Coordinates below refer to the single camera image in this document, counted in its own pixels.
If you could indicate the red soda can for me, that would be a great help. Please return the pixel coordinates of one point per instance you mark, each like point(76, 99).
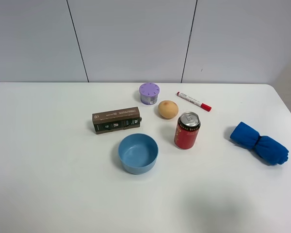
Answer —
point(187, 129)

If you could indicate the yellow round fruit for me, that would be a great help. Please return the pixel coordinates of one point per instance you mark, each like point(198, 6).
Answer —
point(168, 109)

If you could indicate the purple lidded round container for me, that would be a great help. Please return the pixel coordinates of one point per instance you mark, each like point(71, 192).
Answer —
point(149, 93)

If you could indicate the blue bowl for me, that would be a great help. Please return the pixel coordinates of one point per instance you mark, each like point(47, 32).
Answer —
point(138, 153)

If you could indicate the brown rectangular box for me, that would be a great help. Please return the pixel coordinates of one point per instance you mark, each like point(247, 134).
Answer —
point(116, 120)

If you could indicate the red capped white marker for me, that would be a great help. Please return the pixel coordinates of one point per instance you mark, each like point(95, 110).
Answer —
point(194, 101)

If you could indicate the blue rolled towel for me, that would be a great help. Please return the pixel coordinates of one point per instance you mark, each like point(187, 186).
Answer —
point(265, 147)

